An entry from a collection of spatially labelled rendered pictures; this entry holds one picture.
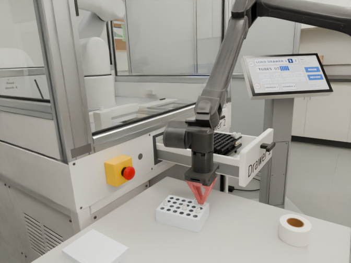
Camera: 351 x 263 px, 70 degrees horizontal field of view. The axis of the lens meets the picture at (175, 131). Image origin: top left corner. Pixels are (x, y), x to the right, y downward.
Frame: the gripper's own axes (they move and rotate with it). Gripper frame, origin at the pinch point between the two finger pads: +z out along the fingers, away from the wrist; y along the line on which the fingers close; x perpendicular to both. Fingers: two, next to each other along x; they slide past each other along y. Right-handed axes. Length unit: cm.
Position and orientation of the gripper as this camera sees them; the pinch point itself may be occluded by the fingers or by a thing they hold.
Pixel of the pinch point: (201, 200)
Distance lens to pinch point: 71.5
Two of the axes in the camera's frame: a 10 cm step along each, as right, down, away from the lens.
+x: 9.0, 0.9, -4.3
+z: 0.2, 9.6, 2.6
